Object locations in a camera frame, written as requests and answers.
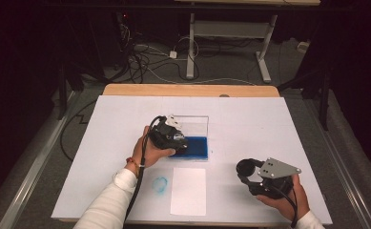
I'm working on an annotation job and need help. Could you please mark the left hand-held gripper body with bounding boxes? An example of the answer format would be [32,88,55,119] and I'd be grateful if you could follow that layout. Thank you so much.
[148,114,189,153]

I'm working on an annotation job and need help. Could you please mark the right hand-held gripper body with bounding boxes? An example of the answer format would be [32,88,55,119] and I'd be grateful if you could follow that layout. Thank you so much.
[248,157,302,200]

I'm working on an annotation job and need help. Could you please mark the person's left hand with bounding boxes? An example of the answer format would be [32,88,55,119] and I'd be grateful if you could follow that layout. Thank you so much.
[124,125,177,170]

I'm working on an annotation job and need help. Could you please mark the person's right hand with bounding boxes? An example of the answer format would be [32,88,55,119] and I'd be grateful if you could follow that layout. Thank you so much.
[256,174,311,221]

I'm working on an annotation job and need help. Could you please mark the large white table cover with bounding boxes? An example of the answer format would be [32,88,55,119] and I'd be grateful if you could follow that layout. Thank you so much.
[51,94,334,226]

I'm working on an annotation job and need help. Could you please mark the white paper sheet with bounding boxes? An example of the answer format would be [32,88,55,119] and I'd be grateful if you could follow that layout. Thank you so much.
[170,167,207,217]

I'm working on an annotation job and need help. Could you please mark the black metal stand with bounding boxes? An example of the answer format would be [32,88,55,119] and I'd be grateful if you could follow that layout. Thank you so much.
[278,53,333,132]

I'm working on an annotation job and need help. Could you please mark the white box on floor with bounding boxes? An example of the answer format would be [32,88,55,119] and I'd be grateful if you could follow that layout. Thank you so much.
[297,39,311,53]

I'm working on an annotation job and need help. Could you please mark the white-framed desk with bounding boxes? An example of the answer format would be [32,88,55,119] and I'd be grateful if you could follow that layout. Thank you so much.
[174,0,321,84]

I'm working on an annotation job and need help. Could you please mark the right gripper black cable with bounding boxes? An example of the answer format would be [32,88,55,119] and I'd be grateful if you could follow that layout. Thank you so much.
[269,183,299,229]

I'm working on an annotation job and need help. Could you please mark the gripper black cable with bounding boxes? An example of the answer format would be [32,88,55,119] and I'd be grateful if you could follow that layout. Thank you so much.
[123,114,168,222]
[269,183,299,229]

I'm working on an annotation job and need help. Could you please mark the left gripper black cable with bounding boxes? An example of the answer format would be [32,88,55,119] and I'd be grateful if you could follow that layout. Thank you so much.
[123,114,168,222]

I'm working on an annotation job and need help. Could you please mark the red bead bracelet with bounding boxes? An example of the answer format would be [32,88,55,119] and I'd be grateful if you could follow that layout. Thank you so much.
[125,156,141,177]

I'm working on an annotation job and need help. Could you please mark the blue ink ring mark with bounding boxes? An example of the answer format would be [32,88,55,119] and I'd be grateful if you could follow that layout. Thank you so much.
[151,176,169,195]

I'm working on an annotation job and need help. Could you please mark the long white cable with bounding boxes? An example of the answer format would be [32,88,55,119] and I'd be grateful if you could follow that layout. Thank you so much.
[134,43,258,87]

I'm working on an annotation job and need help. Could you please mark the aluminium rail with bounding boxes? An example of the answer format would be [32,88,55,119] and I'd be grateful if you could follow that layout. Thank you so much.
[302,97,371,229]
[0,90,82,229]

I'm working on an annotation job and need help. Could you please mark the tangle of black cables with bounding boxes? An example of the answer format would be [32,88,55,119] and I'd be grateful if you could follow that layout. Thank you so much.
[117,23,201,84]

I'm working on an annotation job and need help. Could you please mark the black floor cable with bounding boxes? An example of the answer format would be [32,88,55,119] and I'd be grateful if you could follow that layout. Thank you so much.
[59,99,98,162]

